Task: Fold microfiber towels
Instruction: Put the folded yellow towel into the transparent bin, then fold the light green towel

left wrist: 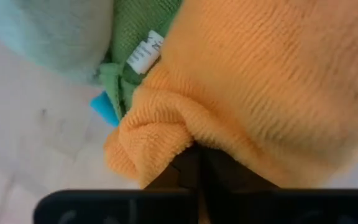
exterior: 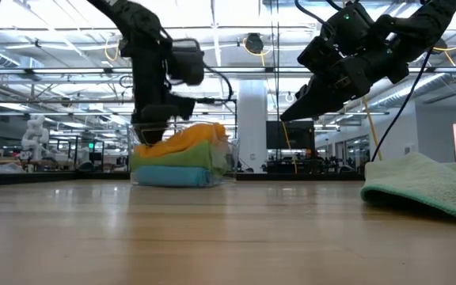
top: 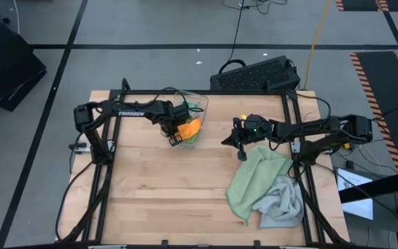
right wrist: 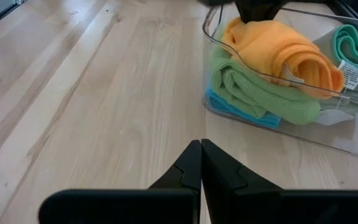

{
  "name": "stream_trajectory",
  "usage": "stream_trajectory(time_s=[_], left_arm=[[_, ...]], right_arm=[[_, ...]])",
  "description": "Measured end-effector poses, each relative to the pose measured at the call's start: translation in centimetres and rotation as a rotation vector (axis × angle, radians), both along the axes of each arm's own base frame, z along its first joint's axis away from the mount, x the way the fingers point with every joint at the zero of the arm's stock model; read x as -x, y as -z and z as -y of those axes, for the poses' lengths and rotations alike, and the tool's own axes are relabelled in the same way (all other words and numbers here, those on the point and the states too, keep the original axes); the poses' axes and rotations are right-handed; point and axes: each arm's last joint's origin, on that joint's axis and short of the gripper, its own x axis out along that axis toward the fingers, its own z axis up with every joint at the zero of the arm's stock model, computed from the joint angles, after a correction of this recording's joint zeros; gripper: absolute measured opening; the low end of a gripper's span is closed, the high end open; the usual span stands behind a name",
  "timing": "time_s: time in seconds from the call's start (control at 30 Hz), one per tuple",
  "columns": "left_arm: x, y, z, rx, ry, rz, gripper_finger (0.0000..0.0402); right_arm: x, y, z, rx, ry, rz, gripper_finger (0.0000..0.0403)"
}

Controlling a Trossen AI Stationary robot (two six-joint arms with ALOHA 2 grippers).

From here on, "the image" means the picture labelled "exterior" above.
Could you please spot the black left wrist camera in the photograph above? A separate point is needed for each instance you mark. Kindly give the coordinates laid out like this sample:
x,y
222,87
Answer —
x,y
187,63

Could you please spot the black aluminium table frame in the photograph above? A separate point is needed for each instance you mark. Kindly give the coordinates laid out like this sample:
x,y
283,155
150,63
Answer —
x,y
34,179

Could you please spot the sage green microfiber towel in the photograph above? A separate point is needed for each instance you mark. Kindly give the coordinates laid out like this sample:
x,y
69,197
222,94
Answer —
x,y
430,182

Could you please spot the black monitor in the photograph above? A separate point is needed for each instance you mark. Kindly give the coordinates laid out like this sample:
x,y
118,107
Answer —
x,y
291,134

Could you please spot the blue microfiber towel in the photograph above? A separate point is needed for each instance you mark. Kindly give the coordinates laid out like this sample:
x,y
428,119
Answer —
x,y
172,176

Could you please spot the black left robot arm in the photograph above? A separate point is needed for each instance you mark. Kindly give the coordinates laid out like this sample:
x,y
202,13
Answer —
x,y
133,20

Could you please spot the orange microfiber towel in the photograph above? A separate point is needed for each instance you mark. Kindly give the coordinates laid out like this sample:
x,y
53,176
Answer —
x,y
184,138

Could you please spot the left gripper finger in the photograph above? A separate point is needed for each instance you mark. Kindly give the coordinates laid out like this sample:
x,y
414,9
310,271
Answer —
x,y
153,134

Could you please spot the clear plastic bin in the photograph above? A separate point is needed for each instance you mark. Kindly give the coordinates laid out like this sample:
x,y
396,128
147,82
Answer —
x,y
232,158

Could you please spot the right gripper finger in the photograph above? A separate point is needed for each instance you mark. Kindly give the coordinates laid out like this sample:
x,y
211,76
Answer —
x,y
302,92
319,105

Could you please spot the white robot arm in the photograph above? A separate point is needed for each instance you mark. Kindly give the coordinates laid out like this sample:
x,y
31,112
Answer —
x,y
35,134

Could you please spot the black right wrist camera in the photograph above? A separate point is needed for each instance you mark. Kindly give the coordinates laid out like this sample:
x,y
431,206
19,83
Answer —
x,y
317,55

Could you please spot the bright green microfiber towel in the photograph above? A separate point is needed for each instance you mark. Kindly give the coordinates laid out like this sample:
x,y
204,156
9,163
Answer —
x,y
188,158

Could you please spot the white pillar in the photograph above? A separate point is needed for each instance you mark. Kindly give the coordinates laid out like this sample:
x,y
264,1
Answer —
x,y
252,126

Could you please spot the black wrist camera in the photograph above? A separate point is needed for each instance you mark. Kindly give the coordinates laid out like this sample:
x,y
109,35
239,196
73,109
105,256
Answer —
x,y
317,55
187,63

